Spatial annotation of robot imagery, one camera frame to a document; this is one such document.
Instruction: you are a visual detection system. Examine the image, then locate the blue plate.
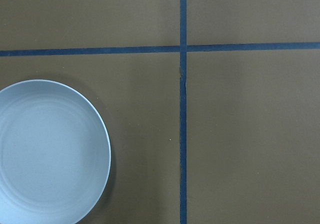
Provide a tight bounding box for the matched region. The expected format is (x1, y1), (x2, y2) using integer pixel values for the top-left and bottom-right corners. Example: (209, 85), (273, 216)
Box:
(0, 79), (111, 224)

